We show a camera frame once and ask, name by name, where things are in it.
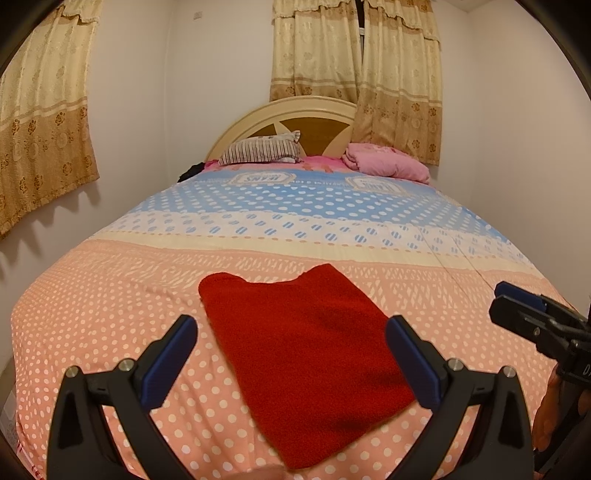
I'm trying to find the short beige floral curtain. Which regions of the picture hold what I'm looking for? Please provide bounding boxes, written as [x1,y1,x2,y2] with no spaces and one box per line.
[269,0,365,103]

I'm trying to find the window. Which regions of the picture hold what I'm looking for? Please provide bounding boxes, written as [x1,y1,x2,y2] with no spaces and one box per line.
[358,2,368,70]

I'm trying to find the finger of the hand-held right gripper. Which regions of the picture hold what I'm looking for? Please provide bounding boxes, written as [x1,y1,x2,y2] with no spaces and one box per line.
[494,281,590,325]
[488,295,578,356]

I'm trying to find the pink pillow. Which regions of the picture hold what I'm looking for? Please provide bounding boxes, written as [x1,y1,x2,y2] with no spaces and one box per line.
[342,142,431,185]

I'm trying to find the wide beige floral curtain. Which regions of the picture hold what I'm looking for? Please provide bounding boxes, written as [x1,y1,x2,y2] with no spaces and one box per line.
[0,0,105,238]

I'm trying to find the person's right hand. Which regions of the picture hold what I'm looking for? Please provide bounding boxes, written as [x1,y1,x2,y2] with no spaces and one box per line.
[533,369,566,450]

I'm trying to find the cream wooden headboard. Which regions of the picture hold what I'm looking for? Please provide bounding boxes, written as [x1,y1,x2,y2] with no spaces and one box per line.
[203,95,358,162]

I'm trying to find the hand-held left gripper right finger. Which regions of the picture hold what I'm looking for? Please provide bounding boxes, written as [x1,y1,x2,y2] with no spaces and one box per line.
[385,315,536,480]

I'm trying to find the pink bed sheet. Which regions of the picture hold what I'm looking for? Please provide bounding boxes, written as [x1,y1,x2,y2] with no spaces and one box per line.
[203,156,356,175]

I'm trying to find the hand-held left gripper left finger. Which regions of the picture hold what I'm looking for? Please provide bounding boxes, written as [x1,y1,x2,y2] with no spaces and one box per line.
[46,315,199,480]

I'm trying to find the red embroidered knit sweater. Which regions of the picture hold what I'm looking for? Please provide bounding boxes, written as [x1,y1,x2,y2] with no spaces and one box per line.
[198,263,416,472]

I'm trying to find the polka dot bedspread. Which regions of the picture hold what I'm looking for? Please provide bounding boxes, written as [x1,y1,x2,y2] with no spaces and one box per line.
[9,168,583,480]

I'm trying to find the long beige floral curtain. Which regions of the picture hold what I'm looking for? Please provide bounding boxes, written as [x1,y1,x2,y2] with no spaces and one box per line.
[352,0,443,167]

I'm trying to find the black cloth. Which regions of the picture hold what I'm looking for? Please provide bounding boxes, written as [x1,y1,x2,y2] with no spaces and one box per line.
[178,161,206,183]

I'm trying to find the striped pillow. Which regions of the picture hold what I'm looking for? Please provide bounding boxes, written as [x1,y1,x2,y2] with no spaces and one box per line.
[218,130,303,167]

